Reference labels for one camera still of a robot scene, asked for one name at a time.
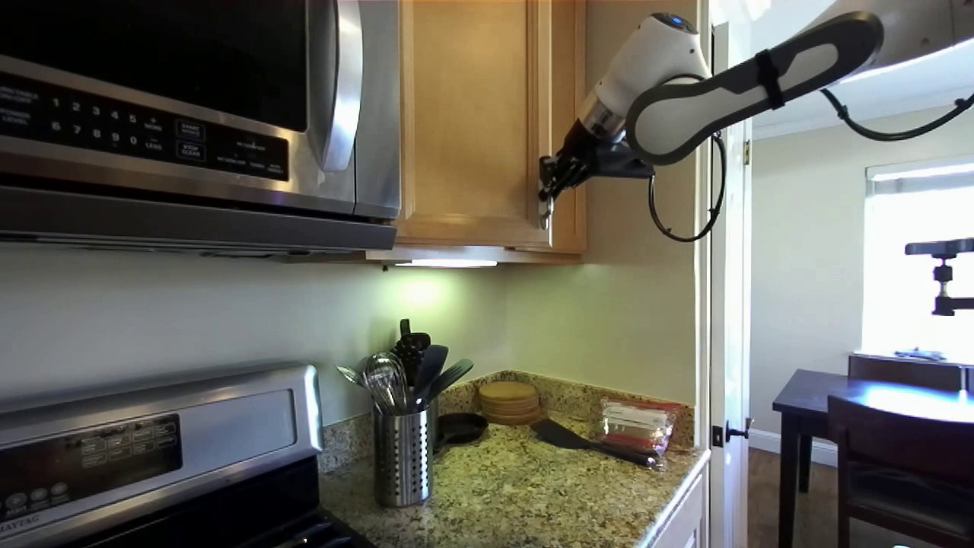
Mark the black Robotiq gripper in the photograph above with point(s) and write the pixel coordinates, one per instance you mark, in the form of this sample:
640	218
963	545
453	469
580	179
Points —
580	152

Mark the wide light wood cabinet door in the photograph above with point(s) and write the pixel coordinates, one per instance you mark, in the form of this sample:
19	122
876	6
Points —
466	122

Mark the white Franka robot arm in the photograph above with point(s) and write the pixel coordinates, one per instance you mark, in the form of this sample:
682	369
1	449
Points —
658	51

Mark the narrow light wood cabinet door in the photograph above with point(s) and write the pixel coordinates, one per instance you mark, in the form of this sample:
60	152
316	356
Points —
570	63

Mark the under-cabinet light strip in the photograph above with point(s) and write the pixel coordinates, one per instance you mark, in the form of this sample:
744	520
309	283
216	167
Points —
452	263

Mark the white door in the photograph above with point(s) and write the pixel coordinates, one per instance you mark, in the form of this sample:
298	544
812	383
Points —
732	406

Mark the black door lever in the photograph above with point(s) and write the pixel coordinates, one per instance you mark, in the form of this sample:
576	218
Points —
726	432

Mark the white base cabinet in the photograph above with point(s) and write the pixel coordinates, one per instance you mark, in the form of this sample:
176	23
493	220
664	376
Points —
686	520

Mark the stainless steel kitchen stove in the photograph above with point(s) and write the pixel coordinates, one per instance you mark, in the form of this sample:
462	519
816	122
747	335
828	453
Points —
153	446

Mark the tall dark cooking spoon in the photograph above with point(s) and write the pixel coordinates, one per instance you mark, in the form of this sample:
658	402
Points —
412	346

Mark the black cooking utensil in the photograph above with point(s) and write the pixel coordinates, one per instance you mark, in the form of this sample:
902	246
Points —
452	376

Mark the black slotted spatula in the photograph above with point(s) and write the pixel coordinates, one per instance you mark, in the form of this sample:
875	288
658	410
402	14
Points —
427	365

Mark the yellow bowl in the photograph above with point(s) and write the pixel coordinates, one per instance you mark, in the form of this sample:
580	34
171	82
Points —
507	400

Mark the clear plastic food bag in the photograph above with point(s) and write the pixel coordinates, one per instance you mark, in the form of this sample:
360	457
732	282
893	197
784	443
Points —
638	428

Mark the small black dish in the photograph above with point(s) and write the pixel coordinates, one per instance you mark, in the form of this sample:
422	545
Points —
462	428

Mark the silver ladle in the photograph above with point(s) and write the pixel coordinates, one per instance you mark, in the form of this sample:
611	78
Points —
385	383

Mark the small silver utensil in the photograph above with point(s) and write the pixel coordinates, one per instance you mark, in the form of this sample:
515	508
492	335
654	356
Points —
351	376

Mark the ribbed metal utensil holder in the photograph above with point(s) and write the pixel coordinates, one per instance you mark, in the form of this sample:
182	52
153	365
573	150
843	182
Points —
402	457

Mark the dark wooden dining table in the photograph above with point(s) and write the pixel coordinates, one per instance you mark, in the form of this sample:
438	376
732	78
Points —
810	389

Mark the bright window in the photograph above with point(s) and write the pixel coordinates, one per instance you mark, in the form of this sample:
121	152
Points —
886	305

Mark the dark wooden chair backrest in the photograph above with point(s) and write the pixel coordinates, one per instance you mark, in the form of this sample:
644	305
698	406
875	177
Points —
902	373

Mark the stainless steel microwave oven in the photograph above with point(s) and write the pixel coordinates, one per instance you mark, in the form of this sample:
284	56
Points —
153	152

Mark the large dark wooden chair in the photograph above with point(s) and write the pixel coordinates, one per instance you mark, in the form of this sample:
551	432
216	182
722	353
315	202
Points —
893	457

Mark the dark wrist camera box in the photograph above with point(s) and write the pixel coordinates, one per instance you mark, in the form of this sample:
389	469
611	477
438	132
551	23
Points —
626	158

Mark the black camera on mount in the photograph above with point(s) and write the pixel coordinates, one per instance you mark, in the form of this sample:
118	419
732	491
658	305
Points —
944	279

